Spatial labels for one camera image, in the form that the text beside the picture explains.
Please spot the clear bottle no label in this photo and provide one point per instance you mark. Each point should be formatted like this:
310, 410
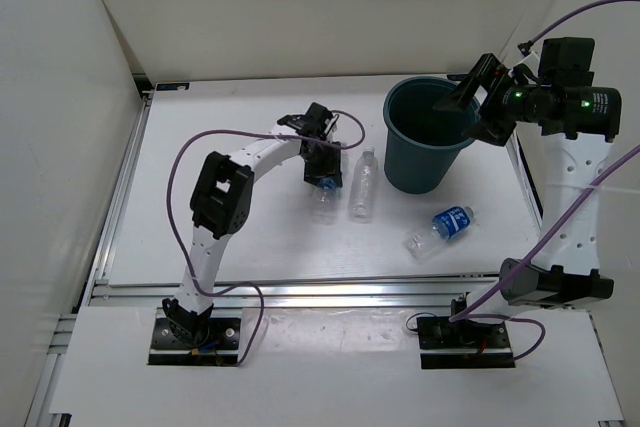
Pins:
364, 187

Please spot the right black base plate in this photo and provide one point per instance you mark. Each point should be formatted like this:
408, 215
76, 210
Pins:
463, 345

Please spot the dark teal plastic bin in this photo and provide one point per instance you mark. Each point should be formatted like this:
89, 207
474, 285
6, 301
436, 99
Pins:
422, 142

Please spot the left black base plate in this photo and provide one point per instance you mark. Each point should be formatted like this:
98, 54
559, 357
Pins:
218, 346

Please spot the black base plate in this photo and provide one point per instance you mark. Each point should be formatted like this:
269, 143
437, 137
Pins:
463, 345
218, 346

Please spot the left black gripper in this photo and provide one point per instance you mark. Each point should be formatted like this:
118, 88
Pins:
329, 167

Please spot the aluminium front rail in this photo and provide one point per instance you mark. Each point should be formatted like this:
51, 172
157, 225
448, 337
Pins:
431, 291

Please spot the clear bottle blue label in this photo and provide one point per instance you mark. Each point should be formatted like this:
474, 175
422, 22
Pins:
324, 202

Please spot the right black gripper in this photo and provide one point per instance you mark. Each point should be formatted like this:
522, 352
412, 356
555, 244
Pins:
489, 74

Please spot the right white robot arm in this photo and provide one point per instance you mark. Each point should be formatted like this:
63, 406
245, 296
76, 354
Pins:
578, 122

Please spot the crushed bottle blue label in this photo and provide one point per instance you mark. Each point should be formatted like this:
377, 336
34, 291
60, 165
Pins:
443, 230

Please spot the left blue sticker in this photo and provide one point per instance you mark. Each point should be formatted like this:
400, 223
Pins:
172, 86

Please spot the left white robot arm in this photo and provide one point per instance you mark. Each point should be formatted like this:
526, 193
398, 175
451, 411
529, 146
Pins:
221, 200

